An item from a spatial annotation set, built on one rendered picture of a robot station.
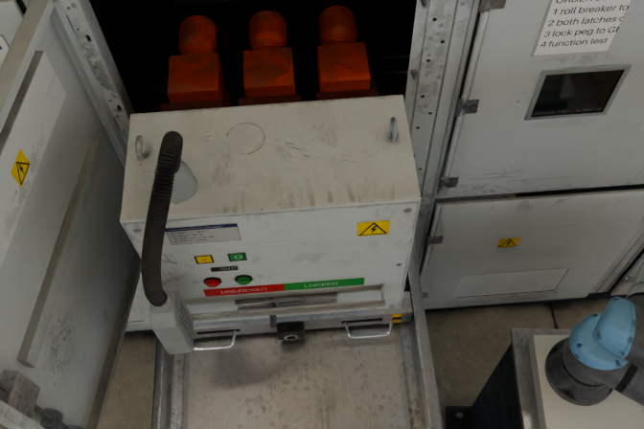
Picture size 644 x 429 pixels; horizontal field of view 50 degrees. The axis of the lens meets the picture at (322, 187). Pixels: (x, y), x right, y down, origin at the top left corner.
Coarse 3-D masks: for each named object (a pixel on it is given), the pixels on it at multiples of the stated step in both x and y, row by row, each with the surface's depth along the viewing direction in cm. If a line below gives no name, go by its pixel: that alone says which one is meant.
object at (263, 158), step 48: (384, 96) 124; (192, 144) 120; (240, 144) 120; (288, 144) 119; (336, 144) 119; (384, 144) 119; (144, 192) 115; (240, 192) 115; (288, 192) 114; (336, 192) 114; (384, 192) 114
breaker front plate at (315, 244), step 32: (128, 224) 113; (192, 224) 114; (256, 224) 116; (288, 224) 117; (320, 224) 118; (352, 224) 118; (192, 256) 124; (224, 256) 125; (256, 256) 126; (288, 256) 127; (320, 256) 128; (352, 256) 129; (384, 256) 130; (192, 288) 136; (320, 288) 140; (352, 288) 142; (384, 288) 143; (224, 320) 151
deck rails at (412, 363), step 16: (416, 320) 152; (400, 336) 157; (416, 336) 152; (416, 352) 154; (176, 368) 154; (416, 368) 153; (160, 384) 146; (176, 384) 152; (416, 384) 151; (160, 400) 144; (176, 400) 151; (416, 400) 149; (160, 416) 143; (176, 416) 149; (416, 416) 148
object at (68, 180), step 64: (64, 64) 126; (0, 128) 101; (64, 128) 128; (0, 192) 102; (64, 192) 130; (0, 256) 103; (64, 256) 128; (128, 256) 167; (0, 320) 110; (64, 320) 134; (0, 384) 108; (64, 384) 136
